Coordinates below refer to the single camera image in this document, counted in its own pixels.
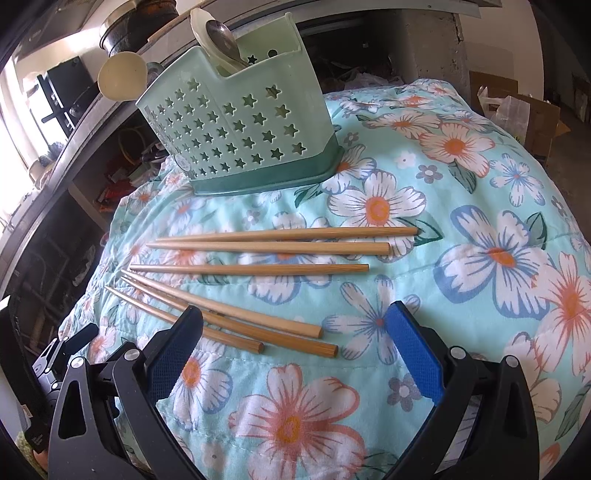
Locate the cream plastic rice paddle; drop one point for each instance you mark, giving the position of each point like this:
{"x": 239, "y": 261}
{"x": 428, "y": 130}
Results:
{"x": 201, "y": 23}

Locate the white plastic bag green print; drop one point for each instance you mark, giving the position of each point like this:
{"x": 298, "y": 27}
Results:
{"x": 508, "y": 110}

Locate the red snack packets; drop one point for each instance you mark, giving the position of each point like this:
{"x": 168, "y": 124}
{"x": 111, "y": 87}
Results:
{"x": 115, "y": 182}

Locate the green star-cutout utensil holder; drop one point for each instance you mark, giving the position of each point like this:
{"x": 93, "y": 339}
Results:
{"x": 221, "y": 134}

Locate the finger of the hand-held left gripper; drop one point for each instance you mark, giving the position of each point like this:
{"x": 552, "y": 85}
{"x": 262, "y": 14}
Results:
{"x": 83, "y": 336}

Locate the metal spoon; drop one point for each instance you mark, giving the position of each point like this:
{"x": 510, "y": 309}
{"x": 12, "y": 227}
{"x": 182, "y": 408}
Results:
{"x": 221, "y": 37}

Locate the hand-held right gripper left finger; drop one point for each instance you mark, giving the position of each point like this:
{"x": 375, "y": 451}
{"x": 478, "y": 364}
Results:
{"x": 173, "y": 355}

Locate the floral light blue blanket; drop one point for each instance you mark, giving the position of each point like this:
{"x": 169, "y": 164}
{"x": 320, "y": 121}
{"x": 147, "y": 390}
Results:
{"x": 415, "y": 286}

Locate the cream plastic round spoon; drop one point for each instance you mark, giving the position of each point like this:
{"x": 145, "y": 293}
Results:
{"x": 122, "y": 76}

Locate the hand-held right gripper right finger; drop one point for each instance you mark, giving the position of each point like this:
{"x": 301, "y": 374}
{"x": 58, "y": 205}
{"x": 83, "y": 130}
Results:
{"x": 415, "y": 355}

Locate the black pot with lid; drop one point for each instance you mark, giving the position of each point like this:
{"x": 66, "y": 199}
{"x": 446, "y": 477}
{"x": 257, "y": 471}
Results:
{"x": 138, "y": 23}

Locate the cardboard box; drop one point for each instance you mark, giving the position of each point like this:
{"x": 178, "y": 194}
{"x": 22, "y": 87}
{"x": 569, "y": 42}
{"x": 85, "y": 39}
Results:
{"x": 540, "y": 120}

